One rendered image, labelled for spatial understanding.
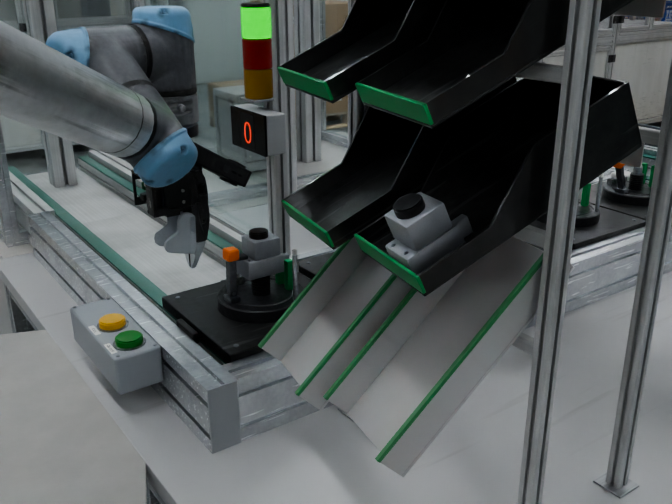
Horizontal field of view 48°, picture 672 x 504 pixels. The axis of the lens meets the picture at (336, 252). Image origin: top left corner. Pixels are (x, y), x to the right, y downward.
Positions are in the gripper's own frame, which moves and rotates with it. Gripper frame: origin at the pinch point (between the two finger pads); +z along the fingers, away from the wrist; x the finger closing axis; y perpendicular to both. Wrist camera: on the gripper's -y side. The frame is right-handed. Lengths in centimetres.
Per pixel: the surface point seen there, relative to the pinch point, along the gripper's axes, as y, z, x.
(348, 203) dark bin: -7.8, -14.0, 27.3
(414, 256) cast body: -1.8, -14.8, 46.1
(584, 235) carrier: -79, 10, 10
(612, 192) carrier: -103, 9, -1
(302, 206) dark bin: -5.5, -12.4, 20.9
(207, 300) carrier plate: -4.1, 10.4, -6.1
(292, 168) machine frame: -65, 14, -78
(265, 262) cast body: -10.4, 2.5, 2.3
